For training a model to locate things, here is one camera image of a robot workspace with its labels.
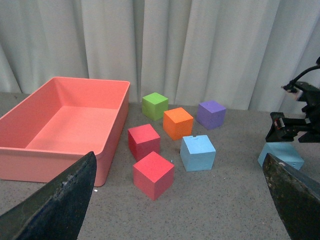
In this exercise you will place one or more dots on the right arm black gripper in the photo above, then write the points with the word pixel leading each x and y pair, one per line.
pixel 285 129

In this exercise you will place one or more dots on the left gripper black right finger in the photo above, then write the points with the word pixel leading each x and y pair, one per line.
pixel 296 198

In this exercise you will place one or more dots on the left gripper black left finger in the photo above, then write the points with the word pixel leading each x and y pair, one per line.
pixel 57 210

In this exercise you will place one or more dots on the light blue foam cube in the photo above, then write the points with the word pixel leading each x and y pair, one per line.
pixel 284 151

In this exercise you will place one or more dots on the notched light blue cube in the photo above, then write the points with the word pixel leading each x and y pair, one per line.
pixel 197 153

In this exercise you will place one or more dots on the far purple foam cube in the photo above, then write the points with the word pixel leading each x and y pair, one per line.
pixel 210 114

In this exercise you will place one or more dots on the grey pleated curtain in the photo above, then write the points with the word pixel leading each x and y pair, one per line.
pixel 237 52

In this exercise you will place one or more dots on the salmon pink plastic bin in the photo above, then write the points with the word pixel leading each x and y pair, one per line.
pixel 59 123

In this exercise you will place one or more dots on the front red foam cube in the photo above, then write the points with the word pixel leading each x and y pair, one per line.
pixel 153 175

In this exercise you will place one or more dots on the red foam cube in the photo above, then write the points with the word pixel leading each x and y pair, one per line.
pixel 142 140
pixel 153 175

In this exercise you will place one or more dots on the large orange foam cube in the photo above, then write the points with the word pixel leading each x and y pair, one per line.
pixel 177 123

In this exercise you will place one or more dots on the back red foam cube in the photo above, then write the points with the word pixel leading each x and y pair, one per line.
pixel 142 140

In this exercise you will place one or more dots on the green foam cube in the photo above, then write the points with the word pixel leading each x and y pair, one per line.
pixel 154 105

